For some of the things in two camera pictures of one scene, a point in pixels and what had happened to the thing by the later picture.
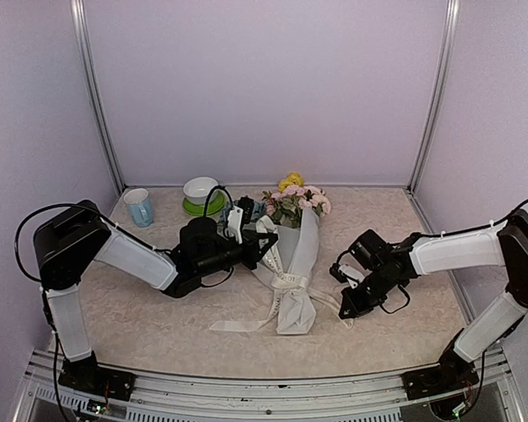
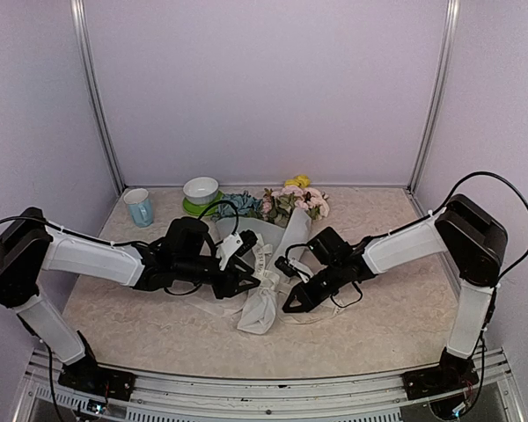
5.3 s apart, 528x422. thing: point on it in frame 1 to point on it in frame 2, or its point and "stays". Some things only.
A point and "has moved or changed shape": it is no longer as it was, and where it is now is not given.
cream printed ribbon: (266, 227) has moved or changed shape
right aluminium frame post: (451, 34) stays
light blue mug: (140, 206) stays
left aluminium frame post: (79, 17) stays
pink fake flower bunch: (286, 206) has moved or changed shape
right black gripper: (356, 307) to (302, 293)
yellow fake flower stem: (292, 178) has moved or changed shape
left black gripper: (254, 251) to (227, 287)
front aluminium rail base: (496, 396) stays
